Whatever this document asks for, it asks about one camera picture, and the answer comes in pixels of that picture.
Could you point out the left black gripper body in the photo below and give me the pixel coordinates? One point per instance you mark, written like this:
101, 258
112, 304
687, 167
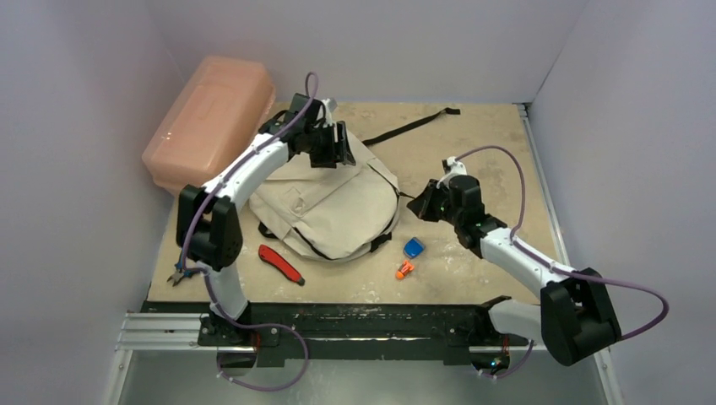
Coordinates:
322, 146

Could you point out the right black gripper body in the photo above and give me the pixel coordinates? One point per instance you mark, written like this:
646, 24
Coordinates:
428, 201

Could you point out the blue pencil sharpener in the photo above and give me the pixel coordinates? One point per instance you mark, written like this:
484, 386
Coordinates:
413, 248

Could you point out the beige backpack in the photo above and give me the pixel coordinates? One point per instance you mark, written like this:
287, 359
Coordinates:
334, 215

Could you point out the orange small toy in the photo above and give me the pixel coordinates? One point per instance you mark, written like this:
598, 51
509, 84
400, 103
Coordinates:
404, 270

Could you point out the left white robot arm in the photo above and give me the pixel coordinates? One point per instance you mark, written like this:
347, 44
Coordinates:
208, 229

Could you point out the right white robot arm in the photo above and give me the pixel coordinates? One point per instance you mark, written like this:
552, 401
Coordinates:
575, 317

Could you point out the pink plastic storage box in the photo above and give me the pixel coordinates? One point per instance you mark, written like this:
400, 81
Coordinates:
211, 122

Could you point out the red utility knife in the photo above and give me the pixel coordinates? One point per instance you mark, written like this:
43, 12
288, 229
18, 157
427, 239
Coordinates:
271, 257

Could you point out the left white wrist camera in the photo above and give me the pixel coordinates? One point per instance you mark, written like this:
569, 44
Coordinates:
326, 111

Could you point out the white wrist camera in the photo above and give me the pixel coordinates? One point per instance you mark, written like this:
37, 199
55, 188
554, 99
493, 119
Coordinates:
326, 111
452, 167

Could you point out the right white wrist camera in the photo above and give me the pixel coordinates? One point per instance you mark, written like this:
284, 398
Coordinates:
452, 167

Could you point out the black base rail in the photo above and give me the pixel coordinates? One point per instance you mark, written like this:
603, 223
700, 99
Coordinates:
451, 334

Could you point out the blue handled pliers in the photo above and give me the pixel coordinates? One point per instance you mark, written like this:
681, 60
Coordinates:
180, 273

